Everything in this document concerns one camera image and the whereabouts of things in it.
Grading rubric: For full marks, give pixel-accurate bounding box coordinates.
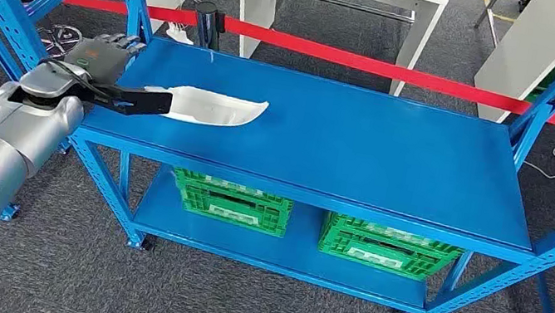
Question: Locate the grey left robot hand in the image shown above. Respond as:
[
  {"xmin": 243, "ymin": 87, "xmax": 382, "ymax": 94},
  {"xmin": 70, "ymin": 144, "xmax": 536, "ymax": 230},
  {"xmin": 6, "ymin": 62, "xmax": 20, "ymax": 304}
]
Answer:
[{"xmin": 59, "ymin": 24, "xmax": 148, "ymax": 93}]

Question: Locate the red barrier belt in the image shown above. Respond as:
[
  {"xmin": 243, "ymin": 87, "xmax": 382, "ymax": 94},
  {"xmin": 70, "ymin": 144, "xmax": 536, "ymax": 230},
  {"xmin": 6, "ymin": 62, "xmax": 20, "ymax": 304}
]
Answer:
[
  {"xmin": 13, "ymin": 0, "xmax": 199, "ymax": 29},
  {"xmin": 214, "ymin": 15, "xmax": 555, "ymax": 134}
]

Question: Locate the white power strip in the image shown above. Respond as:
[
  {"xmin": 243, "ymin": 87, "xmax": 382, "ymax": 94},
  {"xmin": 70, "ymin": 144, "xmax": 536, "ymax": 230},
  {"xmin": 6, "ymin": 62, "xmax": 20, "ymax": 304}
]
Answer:
[{"xmin": 165, "ymin": 21, "xmax": 198, "ymax": 46}]

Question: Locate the chrome star stool base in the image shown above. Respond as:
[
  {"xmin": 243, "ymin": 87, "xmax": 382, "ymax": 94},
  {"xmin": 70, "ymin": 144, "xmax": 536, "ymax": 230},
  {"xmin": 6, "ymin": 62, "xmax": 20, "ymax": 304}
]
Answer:
[{"xmin": 32, "ymin": 19, "xmax": 85, "ymax": 64}]

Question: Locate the white curved plastic part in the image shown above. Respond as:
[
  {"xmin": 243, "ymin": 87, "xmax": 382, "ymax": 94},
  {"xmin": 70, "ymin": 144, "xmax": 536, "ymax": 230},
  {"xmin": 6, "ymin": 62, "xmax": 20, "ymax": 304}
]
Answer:
[{"xmin": 140, "ymin": 79, "xmax": 271, "ymax": 136}]

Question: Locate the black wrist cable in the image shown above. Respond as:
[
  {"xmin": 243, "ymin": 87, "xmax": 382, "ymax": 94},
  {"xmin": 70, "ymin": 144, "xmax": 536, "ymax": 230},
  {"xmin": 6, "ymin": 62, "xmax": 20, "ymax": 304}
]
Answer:
[{"xmin": 35, "ymin": 56, "xmax": 120, "ymax": 100}]

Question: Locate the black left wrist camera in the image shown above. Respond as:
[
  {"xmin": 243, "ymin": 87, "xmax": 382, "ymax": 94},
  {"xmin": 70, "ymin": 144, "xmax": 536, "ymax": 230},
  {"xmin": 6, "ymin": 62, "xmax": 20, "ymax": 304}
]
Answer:
[{"xmin": 74, "ymin": 73, "xmax": 175, "ymax": 123}]

